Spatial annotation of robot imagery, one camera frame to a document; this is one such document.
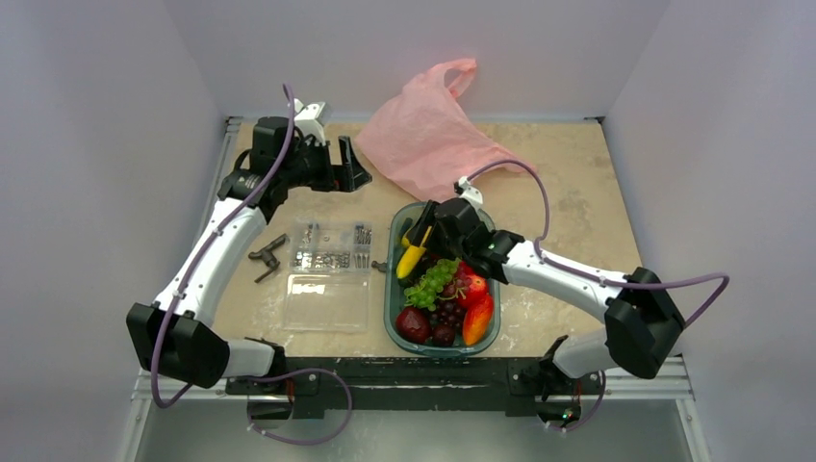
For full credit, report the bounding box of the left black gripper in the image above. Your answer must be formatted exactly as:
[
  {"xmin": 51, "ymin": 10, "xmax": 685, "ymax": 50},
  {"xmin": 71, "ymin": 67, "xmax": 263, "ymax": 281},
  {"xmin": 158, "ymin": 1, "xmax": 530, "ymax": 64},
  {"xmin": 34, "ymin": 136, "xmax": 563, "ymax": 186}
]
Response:
[{"xmin": 281, "ymin": 136, "xmax": 370, "ymax": 193}]

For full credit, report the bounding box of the yellow fake banana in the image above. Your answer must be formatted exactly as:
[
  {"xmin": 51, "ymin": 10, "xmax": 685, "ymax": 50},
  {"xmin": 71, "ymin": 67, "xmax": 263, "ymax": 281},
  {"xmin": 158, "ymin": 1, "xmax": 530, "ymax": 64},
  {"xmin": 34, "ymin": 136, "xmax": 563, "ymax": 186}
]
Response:
[{"xmin": 395, "ymin": 241, "xmax": 427, "ymax": 279}]

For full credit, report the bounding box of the green fake grape bunch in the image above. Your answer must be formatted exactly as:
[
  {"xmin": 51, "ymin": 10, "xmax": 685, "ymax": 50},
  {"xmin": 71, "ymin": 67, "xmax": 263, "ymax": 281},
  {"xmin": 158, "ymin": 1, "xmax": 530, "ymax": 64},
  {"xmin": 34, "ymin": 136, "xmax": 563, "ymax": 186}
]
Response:
[{"xmin": 403, "ymin": 259, "xmax": 459, "ymax": 310}]

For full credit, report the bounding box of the red fake grape bunch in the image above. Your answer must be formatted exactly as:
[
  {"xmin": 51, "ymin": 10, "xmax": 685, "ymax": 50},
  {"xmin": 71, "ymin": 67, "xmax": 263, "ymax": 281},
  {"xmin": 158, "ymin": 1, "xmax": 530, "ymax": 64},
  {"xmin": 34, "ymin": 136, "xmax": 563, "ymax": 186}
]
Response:
[{"xmin": 438, "ymin": 271, "xmax": 472, "ymax": 300}]

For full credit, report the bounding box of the pink plastic bag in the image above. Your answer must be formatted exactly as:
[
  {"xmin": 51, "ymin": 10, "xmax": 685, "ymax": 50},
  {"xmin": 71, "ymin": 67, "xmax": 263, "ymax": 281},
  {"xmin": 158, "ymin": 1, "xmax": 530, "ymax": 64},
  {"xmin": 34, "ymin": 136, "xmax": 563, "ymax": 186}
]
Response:
[{"xmin": 354, "ymin": 58, "xmax": 535, "ymax": 202}]

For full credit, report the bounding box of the small dark fake plum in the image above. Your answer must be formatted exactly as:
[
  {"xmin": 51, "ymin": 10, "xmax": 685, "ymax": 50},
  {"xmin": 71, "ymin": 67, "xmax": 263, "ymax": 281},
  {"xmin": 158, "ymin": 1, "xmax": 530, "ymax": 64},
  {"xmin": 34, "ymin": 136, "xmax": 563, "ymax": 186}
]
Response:
[{"xmin": 431, "ymin": 323, "xmax": 456, "ymax": 347}]

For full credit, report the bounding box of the orange red fake mango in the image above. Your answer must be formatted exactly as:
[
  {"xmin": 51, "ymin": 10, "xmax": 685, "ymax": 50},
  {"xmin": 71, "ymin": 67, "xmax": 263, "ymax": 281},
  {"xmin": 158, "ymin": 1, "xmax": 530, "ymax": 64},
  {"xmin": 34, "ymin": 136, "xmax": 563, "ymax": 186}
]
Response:
[{"xmin": 462, "ymin": 295, "xmax": 495, "ymax": 347}]

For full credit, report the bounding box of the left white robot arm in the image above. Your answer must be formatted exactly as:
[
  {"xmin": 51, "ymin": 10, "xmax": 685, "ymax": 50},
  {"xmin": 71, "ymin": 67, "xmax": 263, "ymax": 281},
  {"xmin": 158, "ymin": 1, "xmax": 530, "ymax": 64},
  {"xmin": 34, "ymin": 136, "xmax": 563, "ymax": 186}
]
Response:
[{"xmin": 126, "ymin": 116, "xmax": 371, "ymax": 394}]

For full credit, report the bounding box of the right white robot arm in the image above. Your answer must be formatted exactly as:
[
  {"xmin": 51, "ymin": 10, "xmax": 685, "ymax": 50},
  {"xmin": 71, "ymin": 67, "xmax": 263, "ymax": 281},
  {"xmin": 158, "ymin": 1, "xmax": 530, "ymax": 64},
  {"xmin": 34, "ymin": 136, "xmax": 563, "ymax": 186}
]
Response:
[{"xmin": 404, "ymin": 198, "xmax": 686, "ymax": 392}]

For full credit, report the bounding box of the red fake tomato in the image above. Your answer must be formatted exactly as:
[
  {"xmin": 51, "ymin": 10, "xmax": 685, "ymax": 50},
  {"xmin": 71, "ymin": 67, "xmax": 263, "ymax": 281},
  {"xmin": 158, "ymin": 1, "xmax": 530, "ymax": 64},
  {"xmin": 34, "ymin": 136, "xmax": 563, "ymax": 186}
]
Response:
[{"xmin": 455, "ymin": 261, "xmax": 474, "ymax": 276}]

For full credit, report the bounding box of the purple fake grape bunch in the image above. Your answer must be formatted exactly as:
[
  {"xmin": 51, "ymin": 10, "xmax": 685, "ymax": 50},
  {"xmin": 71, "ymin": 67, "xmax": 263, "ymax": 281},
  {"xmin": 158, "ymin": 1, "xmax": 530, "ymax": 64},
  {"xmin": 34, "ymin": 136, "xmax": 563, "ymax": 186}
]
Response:
[{"xmin": 421, "ymin": 299, "xmax": 467, "ymax": 332}]

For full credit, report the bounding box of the dark red fake apple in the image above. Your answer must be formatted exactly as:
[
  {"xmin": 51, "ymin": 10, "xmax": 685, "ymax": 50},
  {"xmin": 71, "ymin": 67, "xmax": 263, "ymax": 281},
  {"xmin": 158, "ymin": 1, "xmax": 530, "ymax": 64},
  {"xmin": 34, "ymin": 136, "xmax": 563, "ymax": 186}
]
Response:
[{"xmin": 395, "ymin": 306, "xmax": 432, "ymax": 345}]

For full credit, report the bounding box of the teal plastic bin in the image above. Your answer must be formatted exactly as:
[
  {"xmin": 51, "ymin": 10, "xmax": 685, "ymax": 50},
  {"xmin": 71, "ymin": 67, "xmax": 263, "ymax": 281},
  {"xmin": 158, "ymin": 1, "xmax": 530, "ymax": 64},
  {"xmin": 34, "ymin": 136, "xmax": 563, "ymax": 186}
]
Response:
[{"xmin": 382, "ymin": 202, "xmax": 500, "ymax": 358}]

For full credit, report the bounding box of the small dark bolt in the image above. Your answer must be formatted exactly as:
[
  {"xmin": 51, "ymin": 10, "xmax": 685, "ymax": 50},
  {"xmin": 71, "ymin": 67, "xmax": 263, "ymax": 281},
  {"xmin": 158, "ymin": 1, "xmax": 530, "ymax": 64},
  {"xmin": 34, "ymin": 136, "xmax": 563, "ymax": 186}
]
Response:
[{"xmin": 370, "ymin": 261, "xmax": 388, "ymax": 273}]

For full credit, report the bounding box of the clear plastic screw box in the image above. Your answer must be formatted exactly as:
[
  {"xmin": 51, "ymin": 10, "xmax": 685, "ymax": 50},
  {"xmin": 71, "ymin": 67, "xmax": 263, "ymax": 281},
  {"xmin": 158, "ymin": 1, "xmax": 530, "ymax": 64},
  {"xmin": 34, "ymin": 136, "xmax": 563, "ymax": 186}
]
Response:
[{"xmin": 282, "ymin": 220, "xmax": 373, "ymax": 333}]

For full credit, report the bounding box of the black allen key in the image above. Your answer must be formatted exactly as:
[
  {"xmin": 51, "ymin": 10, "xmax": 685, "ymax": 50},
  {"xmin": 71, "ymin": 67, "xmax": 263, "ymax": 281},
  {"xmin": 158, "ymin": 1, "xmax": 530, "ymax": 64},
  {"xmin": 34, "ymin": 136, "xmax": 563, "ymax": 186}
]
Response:
[{"xmin": 247, "ymin": 233, "xmax": 289, "ymax": 284}]

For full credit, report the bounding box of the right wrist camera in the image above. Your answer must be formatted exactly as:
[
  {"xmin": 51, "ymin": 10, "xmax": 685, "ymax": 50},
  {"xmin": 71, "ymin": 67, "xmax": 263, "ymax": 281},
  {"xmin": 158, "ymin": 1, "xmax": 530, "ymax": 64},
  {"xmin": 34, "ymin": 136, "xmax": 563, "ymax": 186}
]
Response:
[{"xmin": 454, "ymin": 176, "xmax": 484, "ymax": 210}]

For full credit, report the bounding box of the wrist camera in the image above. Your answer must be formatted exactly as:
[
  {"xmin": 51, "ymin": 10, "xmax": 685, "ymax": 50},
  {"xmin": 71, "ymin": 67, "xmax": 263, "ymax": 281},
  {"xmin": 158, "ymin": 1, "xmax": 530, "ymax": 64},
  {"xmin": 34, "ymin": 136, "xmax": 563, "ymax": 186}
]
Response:
[
  {"xmin": 454, "ymin": 176, "xmax": 484, "ymax": 210},
  {"xmin": 294, "ymin": 98, "xmax": 331, "ymax": 144}
]

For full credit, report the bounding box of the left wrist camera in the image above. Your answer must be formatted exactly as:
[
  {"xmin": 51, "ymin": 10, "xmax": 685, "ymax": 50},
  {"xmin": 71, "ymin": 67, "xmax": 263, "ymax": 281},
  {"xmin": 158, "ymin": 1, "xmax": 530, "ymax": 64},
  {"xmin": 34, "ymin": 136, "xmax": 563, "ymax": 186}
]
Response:
[{"xmin": 294, "ymin": 98, "xmax": 331, "ymax": 144}]

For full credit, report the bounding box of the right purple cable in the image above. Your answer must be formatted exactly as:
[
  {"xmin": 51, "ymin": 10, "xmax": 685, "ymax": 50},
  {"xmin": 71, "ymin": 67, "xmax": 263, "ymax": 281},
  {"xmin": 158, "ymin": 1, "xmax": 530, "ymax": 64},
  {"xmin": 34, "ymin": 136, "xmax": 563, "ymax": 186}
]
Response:
[{"xmin": 465, "ymin": 159, "xmax": 731, "ymax": 435}]

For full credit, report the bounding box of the purple cable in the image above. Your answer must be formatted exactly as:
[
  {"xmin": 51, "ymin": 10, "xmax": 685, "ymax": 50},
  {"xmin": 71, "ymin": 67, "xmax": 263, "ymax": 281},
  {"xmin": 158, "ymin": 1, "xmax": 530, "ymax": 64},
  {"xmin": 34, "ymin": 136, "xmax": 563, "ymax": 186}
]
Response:
[
  {"xmin": 465, "ymin": 159, "xmax": 731, "ymax": 435},
  {"xmin": 150, "ymin": 83, "xmax": 354, "ymax": 448}
]

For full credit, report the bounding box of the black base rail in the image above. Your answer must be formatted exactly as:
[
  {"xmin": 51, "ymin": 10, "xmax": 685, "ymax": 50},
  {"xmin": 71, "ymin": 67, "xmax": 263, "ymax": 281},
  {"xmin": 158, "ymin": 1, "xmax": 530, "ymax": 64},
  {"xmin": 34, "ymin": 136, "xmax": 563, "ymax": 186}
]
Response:
[{"xmin": 225, "ymin": 357, "xmax": 602, "ymax": 423}]

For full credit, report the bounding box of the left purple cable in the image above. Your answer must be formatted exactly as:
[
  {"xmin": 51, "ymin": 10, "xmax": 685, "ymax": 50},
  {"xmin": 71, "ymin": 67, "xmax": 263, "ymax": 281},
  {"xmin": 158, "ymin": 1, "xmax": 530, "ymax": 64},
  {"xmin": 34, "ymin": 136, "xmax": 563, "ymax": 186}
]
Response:
[{"xmin": 150, "ymin": 83, "xmax": 354, "ymax": 448}]

